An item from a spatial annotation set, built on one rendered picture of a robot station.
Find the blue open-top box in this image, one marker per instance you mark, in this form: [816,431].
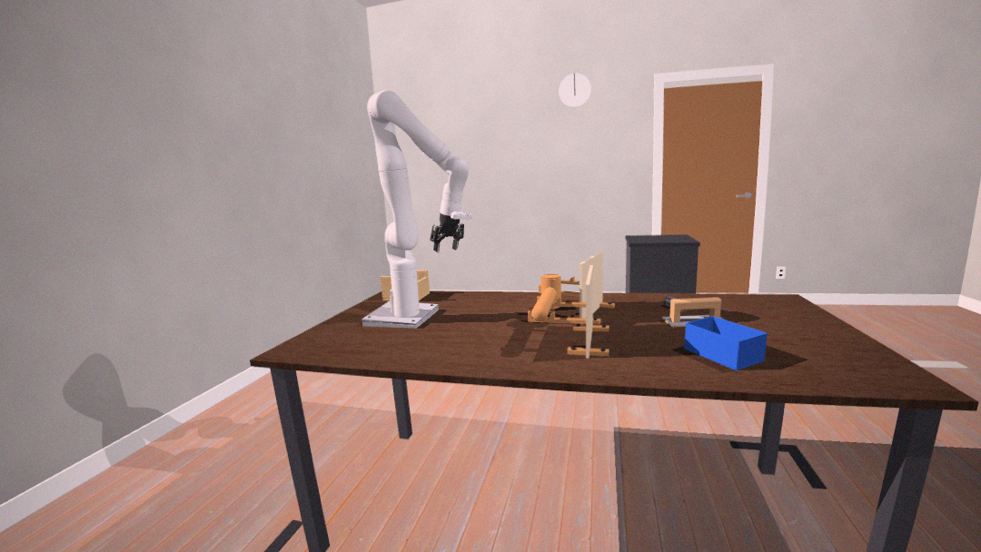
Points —
[743,346]

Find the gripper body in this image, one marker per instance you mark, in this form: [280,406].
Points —
[447,222]

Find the tan wooden crate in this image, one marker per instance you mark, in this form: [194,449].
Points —
[423,285]

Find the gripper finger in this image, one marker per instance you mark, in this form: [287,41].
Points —
[435,232]
[457,235]

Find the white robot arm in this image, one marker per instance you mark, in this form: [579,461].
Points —
[385,110]

